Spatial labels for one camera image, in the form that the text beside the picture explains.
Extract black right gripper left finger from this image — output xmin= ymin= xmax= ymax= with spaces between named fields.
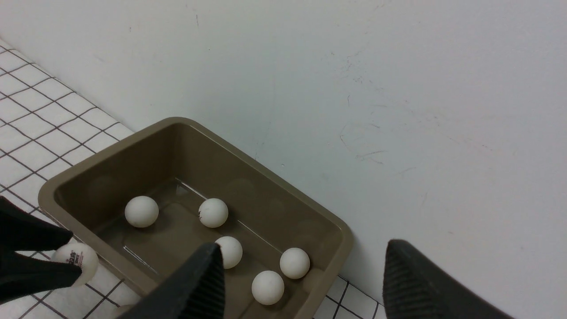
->
xmin=118 ymin=242 xmax=225 ymax=319

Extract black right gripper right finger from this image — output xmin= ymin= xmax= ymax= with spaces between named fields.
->
xmin=383 ymin=240 xmax=511 ymax=319

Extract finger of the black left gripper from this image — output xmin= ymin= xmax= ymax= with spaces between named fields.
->
xmin=0 ymin=252 xmax=82 ymax=303
xmin=0 ymin=196 xmax=73 ymax=252

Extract white ping-pong ball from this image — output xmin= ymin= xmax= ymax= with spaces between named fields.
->
xmin=50 ymin=242 xmax=99 ymax=287
xmin=251 ymin=270 xmax=285 ymax=305
xmin=124 ymin=196 xmax=159 ymax=228
xmin=198 ymin=198 xmax=229 ymax=228
xmin=110 ymin=304 xmax=134 ymax=319
xmin=280 ymin=248 xmax=311 ymax=280
xmin=215 ymin=236 xmax=243 ymax=270

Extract olive plastic storage bin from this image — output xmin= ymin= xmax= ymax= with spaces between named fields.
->
xmin=38 ymin=117 xmax=353 ymax=319

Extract white checkered table cloth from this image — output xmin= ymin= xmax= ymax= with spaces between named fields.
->
xmin=1 ymin=43 xmax=385 ymax=319

